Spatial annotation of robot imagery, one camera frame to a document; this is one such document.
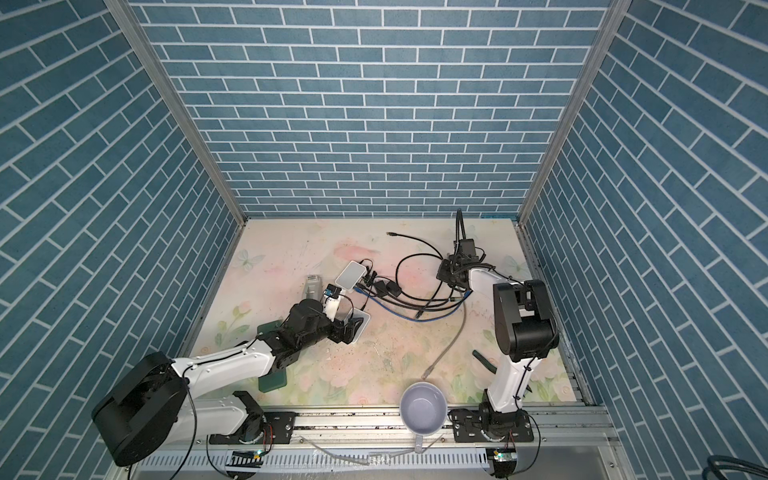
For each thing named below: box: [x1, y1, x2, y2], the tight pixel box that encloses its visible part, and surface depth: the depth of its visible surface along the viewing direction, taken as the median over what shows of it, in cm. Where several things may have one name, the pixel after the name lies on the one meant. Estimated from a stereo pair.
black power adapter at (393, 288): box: [386, 281, 401, 297], surface depth 101 cm
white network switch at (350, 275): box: [335, 260, 367, 292], surface depth 104 cm
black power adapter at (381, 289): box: [373, 280, 389, 298], surface depth 100 cm
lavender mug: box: [399, 381, 448, 454], surface depth 75 cm
